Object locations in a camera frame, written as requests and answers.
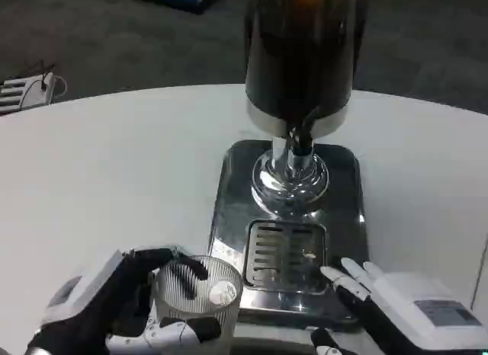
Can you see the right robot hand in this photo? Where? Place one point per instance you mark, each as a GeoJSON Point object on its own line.
{"type": "Point", "coordinates": [404, 313]}

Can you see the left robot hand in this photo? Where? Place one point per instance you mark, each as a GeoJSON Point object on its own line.
{"type": "Point", "coordinates": [95, 305]}

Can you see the clear ribbed glass cup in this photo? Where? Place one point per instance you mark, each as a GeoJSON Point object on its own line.
{"type": "Point", "coordinates": [198, 301]}

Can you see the steel dispenser base tray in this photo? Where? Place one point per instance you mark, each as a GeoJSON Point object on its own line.
{"type": "Point", "coordinates": [343, 202]}

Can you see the steel drip tray grid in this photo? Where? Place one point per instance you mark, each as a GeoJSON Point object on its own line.
{"type": "Point", "coordinates": [286, 252]}

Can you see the black dispenser tap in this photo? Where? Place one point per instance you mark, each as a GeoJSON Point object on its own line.
{"type": "Point", "coordinates": [305, 132]}

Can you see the white power strip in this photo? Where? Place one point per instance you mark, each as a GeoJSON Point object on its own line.
{"type": "Point", "coordinates": [23, 94]}

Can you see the dark drink dispenser tank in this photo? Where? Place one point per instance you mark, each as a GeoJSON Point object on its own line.
{"type": "Point", "coordinates": [301, 58]}

